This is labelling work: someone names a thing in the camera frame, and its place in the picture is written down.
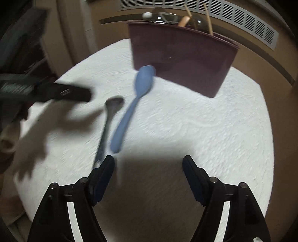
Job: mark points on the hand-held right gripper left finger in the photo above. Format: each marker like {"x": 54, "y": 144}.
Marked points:
{"x": 104, "y": 178}

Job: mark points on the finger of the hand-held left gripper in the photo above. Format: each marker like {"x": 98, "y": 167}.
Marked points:
{"x": 69, "y": 93}

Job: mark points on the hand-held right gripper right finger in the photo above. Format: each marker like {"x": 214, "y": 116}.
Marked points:
{"x": 193, "y": 180}

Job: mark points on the blue plastic spoon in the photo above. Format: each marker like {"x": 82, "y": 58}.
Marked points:
{"x": 144, "y": 79}

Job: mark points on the purple plastic utensil holder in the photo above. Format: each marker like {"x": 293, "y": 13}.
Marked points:
{"x": 186, "y": 58}

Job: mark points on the curved wooden spoon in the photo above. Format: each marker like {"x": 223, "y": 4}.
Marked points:
{"x": 184, "y": 21}

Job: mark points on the wooden chopstick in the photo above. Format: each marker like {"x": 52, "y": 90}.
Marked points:
{"x": 188, "y": 10}
{"x": 208, "y": 21}

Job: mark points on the large smoky translucent spoon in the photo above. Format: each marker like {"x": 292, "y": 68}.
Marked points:
{"x": 198, "y": 22}

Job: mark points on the person's left hand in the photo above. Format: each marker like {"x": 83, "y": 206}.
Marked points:
{"x": 9, "y": 139}

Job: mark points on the white lace tablecloth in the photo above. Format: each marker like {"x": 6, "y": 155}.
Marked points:
{"x": 209, "y": 139}

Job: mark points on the dark clutter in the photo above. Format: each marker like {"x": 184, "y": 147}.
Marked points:
{"x": 25, "y": 39}

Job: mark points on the long grey vent grille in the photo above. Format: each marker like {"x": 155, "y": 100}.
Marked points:
{"x": 244, "y": 16}

